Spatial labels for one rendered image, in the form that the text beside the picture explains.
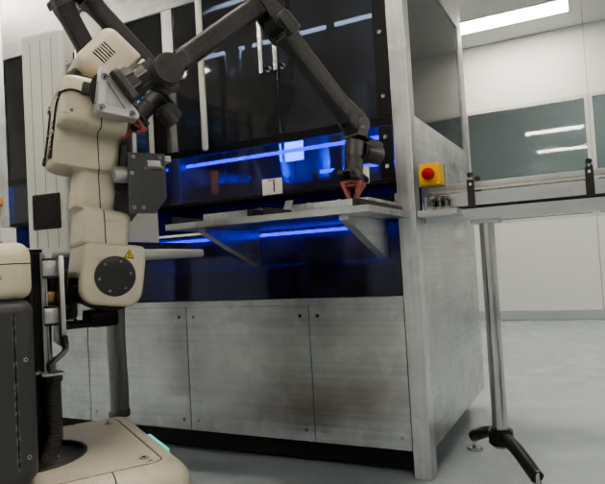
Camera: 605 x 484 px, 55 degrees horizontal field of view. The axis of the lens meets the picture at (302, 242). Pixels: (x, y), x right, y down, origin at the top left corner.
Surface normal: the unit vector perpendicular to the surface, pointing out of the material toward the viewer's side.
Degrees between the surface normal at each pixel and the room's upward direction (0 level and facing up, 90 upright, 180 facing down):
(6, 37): 90
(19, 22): 90
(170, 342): 90
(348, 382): 90
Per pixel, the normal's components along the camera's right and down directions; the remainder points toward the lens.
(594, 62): -0.45, 0.00
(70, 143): 0.51, -0.06
